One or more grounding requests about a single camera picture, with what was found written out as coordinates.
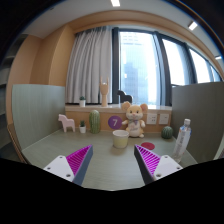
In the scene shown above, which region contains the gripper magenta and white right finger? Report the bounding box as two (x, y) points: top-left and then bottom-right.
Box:
(134, 145), (182, 184)

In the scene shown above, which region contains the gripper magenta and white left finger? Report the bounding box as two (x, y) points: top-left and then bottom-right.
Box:
(44, 145), (93, 186)

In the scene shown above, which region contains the clear plastic water bottle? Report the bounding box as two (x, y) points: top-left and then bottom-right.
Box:
(172, 119), (191, 163)

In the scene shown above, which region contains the red round coaster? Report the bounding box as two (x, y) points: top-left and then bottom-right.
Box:
(141, 142), (155, 150)

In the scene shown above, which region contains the round green cactus ornament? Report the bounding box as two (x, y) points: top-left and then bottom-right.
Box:
(161, 126), (173, 139)

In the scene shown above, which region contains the small potted plant on table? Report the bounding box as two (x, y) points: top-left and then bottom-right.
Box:
(79, 120), (86, 134)

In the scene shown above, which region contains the pink toy horse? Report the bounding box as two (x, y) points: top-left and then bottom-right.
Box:
(58, 114), (75, 131)

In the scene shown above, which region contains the pale yellow cup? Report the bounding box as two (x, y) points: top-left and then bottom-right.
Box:
(113, 130), (129, 149)

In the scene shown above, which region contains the beige plush mouse toy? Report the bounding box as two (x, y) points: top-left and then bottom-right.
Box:
(121, 101), (148, 138)

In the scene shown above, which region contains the tall green cactus ornament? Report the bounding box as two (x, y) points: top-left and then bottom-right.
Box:
(89, 110), (100, 134)

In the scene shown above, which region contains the purple number seven disc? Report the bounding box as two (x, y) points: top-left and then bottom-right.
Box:
(108, 116), (122, 130)

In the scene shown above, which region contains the small potted plant on sill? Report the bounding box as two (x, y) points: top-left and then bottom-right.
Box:
(79, 96), (86, 107)

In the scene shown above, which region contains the black horse figurine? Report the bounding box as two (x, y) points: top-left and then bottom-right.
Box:
(117, 90), (133, 103)

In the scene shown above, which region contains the wooden hand sculpture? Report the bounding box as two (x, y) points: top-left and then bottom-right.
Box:
(99, 79), (109, 107)

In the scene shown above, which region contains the grey curtain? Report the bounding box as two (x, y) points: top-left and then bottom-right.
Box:
(66, 26), (112, 104)

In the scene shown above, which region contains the white wall socket left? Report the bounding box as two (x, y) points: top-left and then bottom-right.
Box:
(146, 113), (157, 125)

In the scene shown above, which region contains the white wall socket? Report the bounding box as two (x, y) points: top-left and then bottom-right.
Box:
(159, 114), (170, 125)
(146, 113), (157, 125)

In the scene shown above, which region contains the white wall socket right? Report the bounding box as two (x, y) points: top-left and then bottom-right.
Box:
(159, 114), (170, 125)

